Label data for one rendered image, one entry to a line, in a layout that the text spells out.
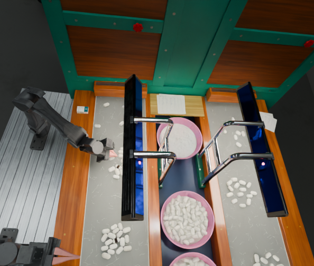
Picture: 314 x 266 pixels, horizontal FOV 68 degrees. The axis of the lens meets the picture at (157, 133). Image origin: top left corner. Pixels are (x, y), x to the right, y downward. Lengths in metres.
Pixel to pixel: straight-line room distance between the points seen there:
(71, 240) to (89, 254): 0.10
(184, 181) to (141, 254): 0.43
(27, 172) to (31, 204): 0.17
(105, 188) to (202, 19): 0.91
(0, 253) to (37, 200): 0.56
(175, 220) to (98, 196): 0.40
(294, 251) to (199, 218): 0.48
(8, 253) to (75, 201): 0.47
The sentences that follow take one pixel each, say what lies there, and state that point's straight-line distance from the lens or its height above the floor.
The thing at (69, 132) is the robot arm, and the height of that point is 0.99.
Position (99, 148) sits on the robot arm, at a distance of 1.07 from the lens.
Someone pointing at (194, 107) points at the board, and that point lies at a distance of 1.46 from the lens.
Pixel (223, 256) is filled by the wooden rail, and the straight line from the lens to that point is 1.26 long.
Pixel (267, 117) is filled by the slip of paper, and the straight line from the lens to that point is 1.65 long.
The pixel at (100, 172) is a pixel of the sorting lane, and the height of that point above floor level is 0.74.
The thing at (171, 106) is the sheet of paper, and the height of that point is 0.78.
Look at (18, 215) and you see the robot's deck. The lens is 1.36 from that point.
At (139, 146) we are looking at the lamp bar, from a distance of 0.93.
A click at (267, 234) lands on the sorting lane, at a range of 1.40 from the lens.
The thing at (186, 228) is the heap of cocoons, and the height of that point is 0.74.
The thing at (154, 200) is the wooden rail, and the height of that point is 0.76.
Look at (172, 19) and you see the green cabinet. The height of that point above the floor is 1.29.
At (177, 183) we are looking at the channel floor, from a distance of 1.33.
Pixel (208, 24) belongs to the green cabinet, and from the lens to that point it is 1.17.
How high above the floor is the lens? 1.93
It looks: 61 degrees down
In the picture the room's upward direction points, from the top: 17 degrees clockwise
